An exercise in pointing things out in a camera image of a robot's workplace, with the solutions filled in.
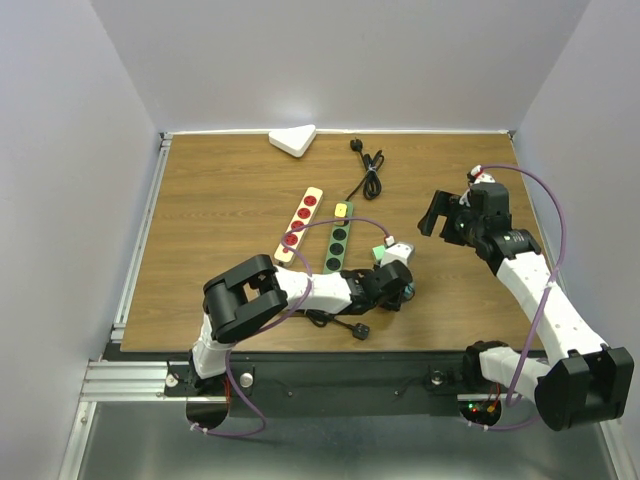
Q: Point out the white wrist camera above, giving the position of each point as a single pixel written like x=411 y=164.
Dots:
x=400 y=251
x=475 y=176

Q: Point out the white triangular device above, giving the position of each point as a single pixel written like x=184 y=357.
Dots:
x=294 y=141

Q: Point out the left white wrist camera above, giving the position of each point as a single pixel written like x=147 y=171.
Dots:
x=400 y=251

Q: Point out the yellow charger plug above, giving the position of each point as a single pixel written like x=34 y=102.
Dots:
x=341 y=210

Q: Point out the teal charger plug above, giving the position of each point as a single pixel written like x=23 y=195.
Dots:
x=409 y=292

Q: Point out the cream red power strip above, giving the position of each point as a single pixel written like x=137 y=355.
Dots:
x=294 y=235

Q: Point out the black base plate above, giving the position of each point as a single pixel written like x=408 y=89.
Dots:
x=334 y=384

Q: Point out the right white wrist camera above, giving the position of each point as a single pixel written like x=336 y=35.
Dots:
x=475 y=176

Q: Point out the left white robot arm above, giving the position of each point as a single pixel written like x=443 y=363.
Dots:
x=238 y=303

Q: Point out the aluminium frame rail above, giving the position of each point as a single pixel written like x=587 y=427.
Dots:
x=115 y=376

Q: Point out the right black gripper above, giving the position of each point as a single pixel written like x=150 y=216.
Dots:
x=446 y=204

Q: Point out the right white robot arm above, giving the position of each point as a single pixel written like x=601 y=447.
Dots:
x=582 y=380

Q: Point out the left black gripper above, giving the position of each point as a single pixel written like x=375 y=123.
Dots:
x=393 y=303

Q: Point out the green black power strip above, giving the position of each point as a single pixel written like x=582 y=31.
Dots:
x=338 y=241

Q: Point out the green charger plug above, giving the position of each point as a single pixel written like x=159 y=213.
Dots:
x=378 y=252

